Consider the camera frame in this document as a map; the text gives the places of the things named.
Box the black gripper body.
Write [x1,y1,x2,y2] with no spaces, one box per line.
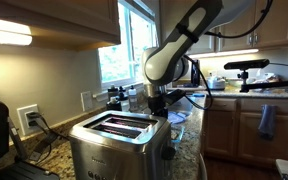
[147,94,169,118]

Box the rectangular glass bowl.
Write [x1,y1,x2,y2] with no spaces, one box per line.
[170,124,186,145]

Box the stainless steel two-slot toaster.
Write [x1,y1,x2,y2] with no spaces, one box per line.
[68,110,177,180]

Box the blue-rimmed plastic lid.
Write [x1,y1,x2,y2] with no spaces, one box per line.
[167,111,188,125]

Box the small clear labelled bottle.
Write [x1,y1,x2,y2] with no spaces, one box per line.
[128,85,139,112]

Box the stainless steel sink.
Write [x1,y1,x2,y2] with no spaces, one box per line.
[168,94,206,116]

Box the black cylindrical bottle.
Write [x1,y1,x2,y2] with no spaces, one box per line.
[106,99,123,112]

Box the tall black grinder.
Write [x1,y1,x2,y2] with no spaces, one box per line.
[190,59,201,87]

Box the white rice cooker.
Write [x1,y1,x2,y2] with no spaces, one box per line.
[206,75,227,91]

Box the kitchen window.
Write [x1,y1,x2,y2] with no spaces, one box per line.
[97,0,160,89]

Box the wooden lower cabinet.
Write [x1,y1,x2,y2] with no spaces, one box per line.
[202,96,288,168]

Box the blue hanging dish towel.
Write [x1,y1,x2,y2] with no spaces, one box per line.
[257,104,278,141]

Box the white wall switch plate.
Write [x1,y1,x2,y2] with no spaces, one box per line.
[80,90,94,112]

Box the black stereo camera bar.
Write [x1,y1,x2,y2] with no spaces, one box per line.
[223,58,271,71]

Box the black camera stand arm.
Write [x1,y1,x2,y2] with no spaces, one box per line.
[237,69,288,94]

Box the black power plug cable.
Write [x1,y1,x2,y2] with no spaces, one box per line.
[26,112,70,142]
[28,119,60,164]

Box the white wall outlet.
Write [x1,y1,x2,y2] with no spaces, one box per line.
[16,104,41,137]

